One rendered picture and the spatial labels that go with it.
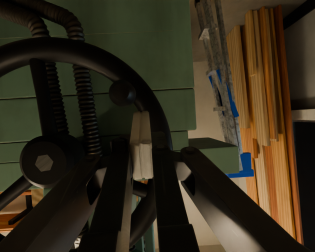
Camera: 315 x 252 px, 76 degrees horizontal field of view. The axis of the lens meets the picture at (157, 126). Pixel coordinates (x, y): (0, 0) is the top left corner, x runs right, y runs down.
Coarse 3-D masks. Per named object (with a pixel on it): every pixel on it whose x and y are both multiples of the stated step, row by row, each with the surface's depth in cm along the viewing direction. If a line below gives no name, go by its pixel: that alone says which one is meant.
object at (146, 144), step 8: (144, 112) 19; (144, 120) 17; (144, 128) 16; (144, 136) 14; (144, 144) 14; (144, 152) 14; (144, 160) 14; (144, 168) 14; (152, 168) 14; (144, 176) 15; (152, 176) 15
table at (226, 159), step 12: (192, 144) 50; (204, 144) 48; (216, 144) 47; (228, 144) 46; (216, 156) 43; (228, 156) 44; (0, 168) 41; (12, 168) 41; (228, 168) 44; (0, 180) 41; (12, 180) 42
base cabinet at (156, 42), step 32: (64, 0) 41; (96, 0) 41; (128, 0) 41; (160, 0) 41; (0, 32) 40; (64, 32) 41; (96, 32) 41; (128, 32) 42; (160, 32) 42; (64, 64) 41; (128, 64) 42; (160, 64) 42; (192, 64) 43; (0, 96) 41; (32, 96) 41
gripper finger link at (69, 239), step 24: (72, 168) 12; (96, 168) 12; (48, 192) 10; (72, 192) 10; (96, 192) 12; (24, 216) 8; (48, 216) 8; (72, 216) 10; (24, 240) 7; (48, 240) 8; (72, 240) 10
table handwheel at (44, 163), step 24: (0, 48) 23; (24, 48) 23; (48, 48) 23; (72, 48) 23; (96, 48) 23; (0, 72) 24; (120, 72) 23; (48, 96) 24; (144, 96) 23; (48, 120) 24; (48, 144) 22; (72, 144) 24; (168, 144) 24; (24, 168) 22; (48, 168) 22; (144, 192) 24; (144, 216) 24; (0, 240) 24
